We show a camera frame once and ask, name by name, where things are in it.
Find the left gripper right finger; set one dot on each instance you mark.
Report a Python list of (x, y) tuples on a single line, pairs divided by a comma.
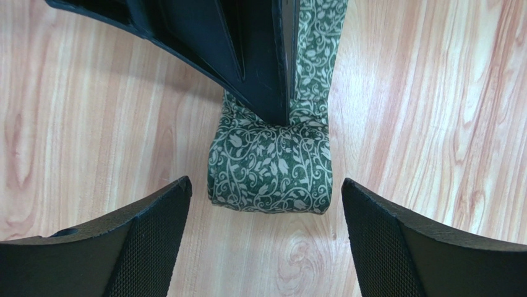
[(398, 252)]

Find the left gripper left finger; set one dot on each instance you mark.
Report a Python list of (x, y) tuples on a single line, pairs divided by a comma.
[(128, 252)]

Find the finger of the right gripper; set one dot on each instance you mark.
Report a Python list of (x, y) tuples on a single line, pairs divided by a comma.
[(291, 23), (244, 46)]

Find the green floral patterned tie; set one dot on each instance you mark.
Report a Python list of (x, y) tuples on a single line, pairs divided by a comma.
[(257, 167)]

